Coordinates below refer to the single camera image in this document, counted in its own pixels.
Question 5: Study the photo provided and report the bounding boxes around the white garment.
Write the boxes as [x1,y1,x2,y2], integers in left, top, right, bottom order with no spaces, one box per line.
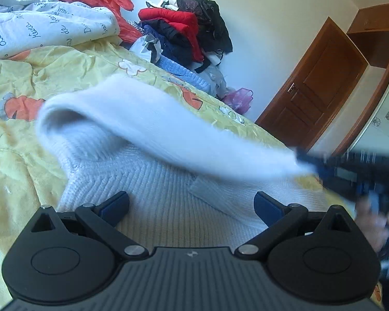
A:
[145,0,183,11]

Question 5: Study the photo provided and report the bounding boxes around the person's right hand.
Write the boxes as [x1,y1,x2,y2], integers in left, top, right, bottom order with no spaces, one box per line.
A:
[355,197,389,261]

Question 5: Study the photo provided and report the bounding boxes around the brown wooden door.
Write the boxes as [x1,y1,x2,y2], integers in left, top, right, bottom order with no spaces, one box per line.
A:
[254,16,368,152]

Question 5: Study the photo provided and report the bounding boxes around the white script print quilt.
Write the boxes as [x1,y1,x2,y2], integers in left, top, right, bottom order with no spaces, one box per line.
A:
[0,0,122,62]

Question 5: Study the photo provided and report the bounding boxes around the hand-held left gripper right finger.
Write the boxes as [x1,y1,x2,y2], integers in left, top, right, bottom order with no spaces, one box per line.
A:
[234,191,358,260]

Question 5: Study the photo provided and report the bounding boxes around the clear plastic bag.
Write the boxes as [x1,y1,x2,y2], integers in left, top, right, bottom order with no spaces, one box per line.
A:
[199,64,238,102]

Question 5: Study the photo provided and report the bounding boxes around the white knit sweater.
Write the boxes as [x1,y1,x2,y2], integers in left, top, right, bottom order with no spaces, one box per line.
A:
[36,73,355,234]

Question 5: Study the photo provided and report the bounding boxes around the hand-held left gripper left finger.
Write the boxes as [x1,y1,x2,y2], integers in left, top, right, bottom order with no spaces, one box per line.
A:
[31,190,150,260]

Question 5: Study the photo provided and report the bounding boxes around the grey plastic bag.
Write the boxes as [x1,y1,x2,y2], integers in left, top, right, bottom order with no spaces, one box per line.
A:
[129,35,164,65]

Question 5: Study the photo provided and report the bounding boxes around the brown wooden wardrobe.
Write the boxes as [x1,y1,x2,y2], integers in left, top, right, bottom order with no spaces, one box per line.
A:
[331,2,389,157]

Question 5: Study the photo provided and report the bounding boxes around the light blue knit cloth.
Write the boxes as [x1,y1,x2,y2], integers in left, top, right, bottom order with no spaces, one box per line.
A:
[157,55,219,94]

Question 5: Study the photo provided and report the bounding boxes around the black garment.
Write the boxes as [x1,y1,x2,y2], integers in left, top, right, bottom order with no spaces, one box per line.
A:
[175,0,234,55]

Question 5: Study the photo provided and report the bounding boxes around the white flower sticker panel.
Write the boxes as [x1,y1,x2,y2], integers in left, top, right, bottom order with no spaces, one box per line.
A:
[350,61,389,156]

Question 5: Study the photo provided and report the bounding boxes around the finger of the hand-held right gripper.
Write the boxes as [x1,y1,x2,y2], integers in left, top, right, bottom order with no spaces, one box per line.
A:
[293,147,344,178]

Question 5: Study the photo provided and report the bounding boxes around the navy garment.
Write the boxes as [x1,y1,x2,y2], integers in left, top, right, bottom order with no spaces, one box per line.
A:
[139,21,196,69]

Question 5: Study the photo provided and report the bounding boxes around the pink plastic bag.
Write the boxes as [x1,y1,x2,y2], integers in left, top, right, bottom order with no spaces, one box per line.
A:
[222,87,254,115]

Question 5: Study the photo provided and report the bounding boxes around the yellow carrot print bedsheet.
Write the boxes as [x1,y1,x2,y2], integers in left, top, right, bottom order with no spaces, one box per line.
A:
[0,36,385,311]

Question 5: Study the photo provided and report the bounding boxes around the red jacket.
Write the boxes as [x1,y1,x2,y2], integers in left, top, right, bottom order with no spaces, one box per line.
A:
[138,6,205,63]

